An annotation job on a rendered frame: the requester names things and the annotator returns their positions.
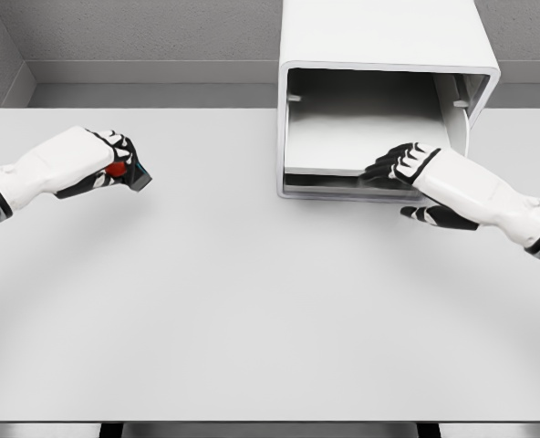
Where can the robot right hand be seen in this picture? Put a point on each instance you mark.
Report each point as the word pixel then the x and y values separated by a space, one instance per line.
pixel 427 171

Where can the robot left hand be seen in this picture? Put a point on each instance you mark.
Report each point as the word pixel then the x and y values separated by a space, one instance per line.
pixel 76 153

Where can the black load switch red knob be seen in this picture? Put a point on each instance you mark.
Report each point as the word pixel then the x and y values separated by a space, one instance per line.
pixel 135 173

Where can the white cabinet drawer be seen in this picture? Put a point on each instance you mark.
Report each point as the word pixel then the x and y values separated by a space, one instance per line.
pixel 343 137

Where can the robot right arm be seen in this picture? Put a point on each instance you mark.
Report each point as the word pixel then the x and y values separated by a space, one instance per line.
pixel 511 201

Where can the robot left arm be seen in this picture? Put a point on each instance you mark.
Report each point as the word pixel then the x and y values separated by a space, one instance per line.
pixel 10 182

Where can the white tabletop storage cabinet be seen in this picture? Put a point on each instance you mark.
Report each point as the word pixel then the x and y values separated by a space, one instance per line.
pixel 379 55

